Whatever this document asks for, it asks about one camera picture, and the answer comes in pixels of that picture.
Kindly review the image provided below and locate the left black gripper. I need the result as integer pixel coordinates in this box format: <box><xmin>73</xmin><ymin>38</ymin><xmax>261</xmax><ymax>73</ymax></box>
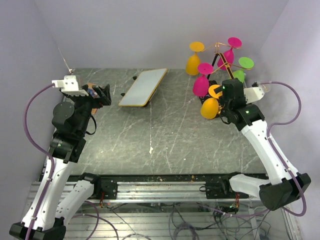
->
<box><xmin>67</xmin><ymin>83</ymin><xmax>110</xmax><ymax>135</ymax></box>

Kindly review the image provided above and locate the yellow wine glass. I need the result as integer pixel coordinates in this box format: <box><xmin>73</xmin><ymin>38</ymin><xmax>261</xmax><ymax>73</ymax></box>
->
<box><xmin>185</xmin><ymin>41</ymin><xmax>205</xmax><ymax>76</ymax></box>
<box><xmin>200</xmin><ymin>84</ymin><xmax>222</xmax><ymax>120</ymax></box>

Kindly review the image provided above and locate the pink wine glass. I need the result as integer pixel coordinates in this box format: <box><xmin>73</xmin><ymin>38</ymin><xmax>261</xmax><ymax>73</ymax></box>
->
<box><xmin>192</xmin><ymin>62</ymin><xmax>214</xmax><ymax>97</ymax></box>
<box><xmin>217</xmin><ymin>37</ymin><xmax>242</xmax><ymax>71</ymax></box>

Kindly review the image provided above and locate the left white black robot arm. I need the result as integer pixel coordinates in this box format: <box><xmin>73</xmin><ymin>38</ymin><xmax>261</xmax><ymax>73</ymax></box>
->
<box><xmin>9</xmin><ymin>82</ymin><xmax>112</xmax><ymax>240</ymax></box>

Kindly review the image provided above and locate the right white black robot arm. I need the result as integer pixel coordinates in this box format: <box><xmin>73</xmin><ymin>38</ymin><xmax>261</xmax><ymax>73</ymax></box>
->
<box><xmin>218</xmin><ymin>78</ymin><xmax>311</xmax><ymax>216</ymax></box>

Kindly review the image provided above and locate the gold black wine glass rack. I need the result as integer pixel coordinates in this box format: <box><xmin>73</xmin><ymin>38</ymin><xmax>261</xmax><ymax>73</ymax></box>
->
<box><xmin>199</xmin><ymin>42</ymin><xmax>240</xmax><ymax>106</ymax></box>

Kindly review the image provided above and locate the green wine glass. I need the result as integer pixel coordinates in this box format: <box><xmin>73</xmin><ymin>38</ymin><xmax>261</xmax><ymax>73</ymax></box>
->
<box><xmin>232</xmin><ymin>56</ymin><xmax>255</xmax><ymax>84</ymax></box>

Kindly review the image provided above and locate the orange picture book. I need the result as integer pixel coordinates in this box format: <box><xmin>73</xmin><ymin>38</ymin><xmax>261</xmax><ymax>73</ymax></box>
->
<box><xmin>87</xmin><ymin>82</ymin><xmax>101</xmax><ymax>115</ymax></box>

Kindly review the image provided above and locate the yellow framed whiteboard tablet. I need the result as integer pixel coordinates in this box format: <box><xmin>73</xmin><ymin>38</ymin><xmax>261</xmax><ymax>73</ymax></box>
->
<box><xmin>118</xmin><ymin>68</ymin><xmax>168</xmax><ymax>107</ymax></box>

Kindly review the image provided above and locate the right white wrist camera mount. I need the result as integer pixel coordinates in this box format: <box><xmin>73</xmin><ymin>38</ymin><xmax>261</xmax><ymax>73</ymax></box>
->
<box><xmin>243</xmin><ymin>84</ymin><xmax>271</xmax><ymax>104</ymax></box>

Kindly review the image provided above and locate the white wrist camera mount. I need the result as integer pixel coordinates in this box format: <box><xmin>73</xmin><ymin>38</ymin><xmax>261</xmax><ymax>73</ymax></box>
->
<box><xmin>243</xmin><ymin>84</ymin><xmax>271</xmax><ymax>104</ymax></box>
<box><xmin>51</xmin><ymin>75</ymin><xmax>89</xmax><ymax>97</ymax></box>

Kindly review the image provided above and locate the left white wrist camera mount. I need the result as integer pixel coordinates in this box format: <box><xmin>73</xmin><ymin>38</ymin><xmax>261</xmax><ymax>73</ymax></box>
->
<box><xmin>51</xmin><ymin>75</ymin><xmax>89</xmax><ymax>97</ymax></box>

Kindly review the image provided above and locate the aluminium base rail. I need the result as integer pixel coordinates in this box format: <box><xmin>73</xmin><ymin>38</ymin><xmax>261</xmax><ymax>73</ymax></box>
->
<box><xmin>29</xmin><ymin>173</ymin><xmax>270</xmax><ymax>203</ymax></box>

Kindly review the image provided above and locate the floor cable bundle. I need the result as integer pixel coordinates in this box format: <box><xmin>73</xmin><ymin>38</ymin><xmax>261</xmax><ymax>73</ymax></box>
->
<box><xmin>82</xmin><ymin>199</ymin><xmax>273</xmax><ymax>240</ymax></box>

